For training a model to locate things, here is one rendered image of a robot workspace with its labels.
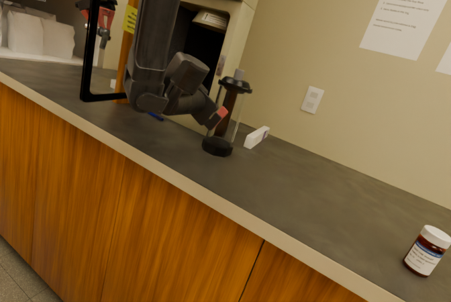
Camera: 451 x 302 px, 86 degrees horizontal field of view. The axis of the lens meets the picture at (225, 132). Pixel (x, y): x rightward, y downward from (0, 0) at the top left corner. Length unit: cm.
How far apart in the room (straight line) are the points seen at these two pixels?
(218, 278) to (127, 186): 37
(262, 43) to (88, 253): 115
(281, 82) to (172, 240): 85
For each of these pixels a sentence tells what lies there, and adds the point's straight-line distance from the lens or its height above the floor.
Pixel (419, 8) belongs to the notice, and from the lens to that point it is 125.
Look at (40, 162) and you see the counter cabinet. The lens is 119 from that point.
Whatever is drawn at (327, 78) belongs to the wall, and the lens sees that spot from 120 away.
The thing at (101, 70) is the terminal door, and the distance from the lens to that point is 85.
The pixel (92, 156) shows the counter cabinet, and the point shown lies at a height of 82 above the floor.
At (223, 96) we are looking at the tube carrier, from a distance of 72.
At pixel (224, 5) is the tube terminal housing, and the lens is 90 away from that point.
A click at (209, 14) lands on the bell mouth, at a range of 96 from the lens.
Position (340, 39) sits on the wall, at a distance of 122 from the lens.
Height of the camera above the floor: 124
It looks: 17 degrees down
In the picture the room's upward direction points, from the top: 17 degrees clockwise
